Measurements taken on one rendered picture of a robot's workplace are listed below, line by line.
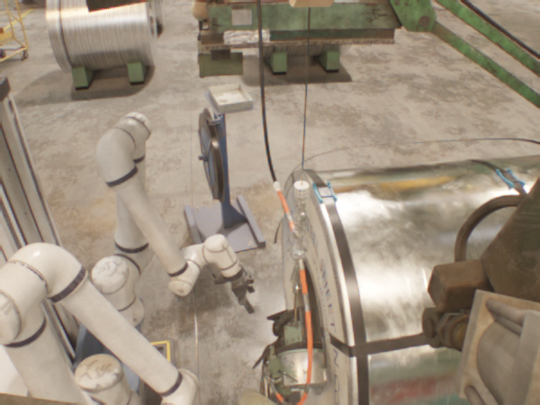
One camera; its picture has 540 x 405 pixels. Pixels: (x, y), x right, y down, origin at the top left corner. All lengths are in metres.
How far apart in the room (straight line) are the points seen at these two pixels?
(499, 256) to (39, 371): 1.05
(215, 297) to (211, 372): 0.56
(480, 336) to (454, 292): 0.12
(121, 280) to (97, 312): 0.67
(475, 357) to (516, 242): 0.10
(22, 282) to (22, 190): 0.52
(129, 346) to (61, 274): 0.27
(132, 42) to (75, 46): 0.74
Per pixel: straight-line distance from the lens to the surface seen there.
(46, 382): 1.24
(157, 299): 3.01
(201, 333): 2.78
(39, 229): 1.60
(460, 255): 0.45
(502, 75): 2.09
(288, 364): 1.41
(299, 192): 1.06
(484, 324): 0.29
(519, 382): 0.20
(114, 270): 1.87
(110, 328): 1.21
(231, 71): 2.10
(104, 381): 1.54
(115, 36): 6.08
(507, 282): 0.37
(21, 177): 1.50
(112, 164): 1.51
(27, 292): 1.06
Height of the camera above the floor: 2.19
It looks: 36 degrees down
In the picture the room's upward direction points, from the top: straight up
